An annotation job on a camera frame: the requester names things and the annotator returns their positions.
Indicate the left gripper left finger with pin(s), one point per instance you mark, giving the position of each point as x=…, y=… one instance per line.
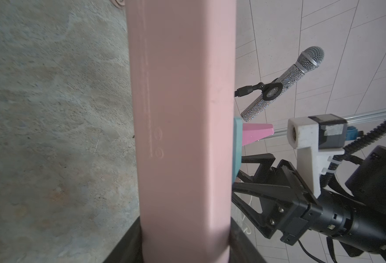
x=129, y=248

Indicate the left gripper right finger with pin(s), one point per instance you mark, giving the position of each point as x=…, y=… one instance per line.
x=241, y=248

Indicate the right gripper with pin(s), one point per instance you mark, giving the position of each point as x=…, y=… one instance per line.
x=288, y=206

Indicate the pink power strip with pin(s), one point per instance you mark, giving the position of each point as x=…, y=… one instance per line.
x=182, y=71

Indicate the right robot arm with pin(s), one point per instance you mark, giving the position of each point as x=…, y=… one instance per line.
x=329, y=190

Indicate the teal USB charger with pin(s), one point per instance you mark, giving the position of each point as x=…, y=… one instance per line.
x=237, y=147

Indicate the pink metronome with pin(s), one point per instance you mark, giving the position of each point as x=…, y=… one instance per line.
x=252, y=132

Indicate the black microphone stand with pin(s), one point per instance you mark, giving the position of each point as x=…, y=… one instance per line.
x=269, y=91

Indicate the glitter microphone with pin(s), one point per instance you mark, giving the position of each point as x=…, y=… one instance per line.
x=308, y=60

